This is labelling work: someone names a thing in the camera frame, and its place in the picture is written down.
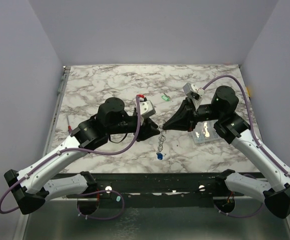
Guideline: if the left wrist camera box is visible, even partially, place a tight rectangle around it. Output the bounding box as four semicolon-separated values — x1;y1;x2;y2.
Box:
140;100;156;120

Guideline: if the green key tag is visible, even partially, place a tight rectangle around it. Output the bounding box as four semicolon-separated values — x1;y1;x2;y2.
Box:
161;94;170;102

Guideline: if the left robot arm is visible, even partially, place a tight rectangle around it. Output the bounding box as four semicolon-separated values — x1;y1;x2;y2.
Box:
4;95;159;215

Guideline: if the metal keyring chain with plate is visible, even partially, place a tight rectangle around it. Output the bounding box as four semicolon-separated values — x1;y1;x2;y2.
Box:
156;123;167;161

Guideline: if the aluminium frame rail left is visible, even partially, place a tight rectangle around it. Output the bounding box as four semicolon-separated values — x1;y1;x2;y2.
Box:
42;65;71;157

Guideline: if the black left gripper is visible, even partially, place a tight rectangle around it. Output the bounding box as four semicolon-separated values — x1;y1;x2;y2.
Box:
107;115;161;142

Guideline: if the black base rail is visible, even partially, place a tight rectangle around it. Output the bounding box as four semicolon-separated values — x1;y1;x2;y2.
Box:
67;171;245;209

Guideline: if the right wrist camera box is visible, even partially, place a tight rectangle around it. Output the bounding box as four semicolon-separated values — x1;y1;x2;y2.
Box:
183;83;205;109

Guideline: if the blue red screwdriver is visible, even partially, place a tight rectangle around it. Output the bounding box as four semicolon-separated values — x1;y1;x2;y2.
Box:
66;115;72;134

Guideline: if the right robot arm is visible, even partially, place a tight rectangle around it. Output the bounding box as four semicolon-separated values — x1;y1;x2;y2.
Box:
163;83;290;219

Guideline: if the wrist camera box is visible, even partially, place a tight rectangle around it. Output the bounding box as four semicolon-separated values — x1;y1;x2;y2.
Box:
140;100;156;120
183;83;205;109

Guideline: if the clear plastic parts box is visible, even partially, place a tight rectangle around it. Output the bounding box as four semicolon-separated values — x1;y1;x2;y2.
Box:
191;120;219;144

